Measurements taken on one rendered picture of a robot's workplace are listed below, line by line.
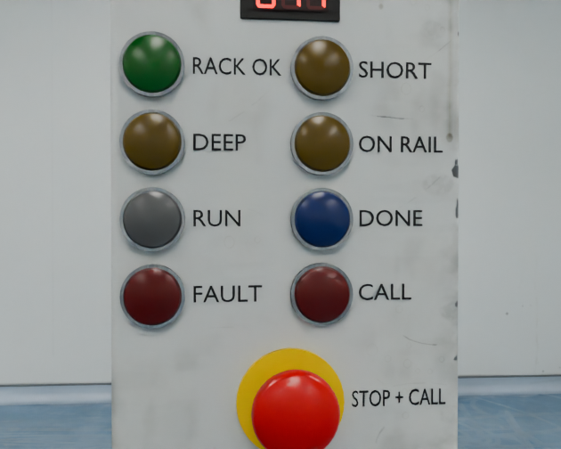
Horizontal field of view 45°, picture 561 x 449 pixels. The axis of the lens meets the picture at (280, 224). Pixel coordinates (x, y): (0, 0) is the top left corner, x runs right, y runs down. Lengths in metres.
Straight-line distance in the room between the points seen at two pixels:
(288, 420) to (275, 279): 0.07
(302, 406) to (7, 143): 3.83
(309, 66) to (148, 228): 0.11
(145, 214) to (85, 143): 3.67
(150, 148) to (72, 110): 3.70
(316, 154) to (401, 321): 0.09
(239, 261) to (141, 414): 0.09
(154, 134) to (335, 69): 0.09
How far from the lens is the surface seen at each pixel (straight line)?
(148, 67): 0.32
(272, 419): 0.31
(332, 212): 0.32
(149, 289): 0.32
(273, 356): 0.33
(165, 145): 0.32
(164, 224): 0.31
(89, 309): 3.99
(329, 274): 0.32
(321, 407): 0.31
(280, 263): 0.32
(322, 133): 0.32
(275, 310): 0.33
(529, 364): 4.36
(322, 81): 0.32
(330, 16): 0.34
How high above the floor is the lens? 1.05
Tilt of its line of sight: 1 degrees down
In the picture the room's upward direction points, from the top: straight up
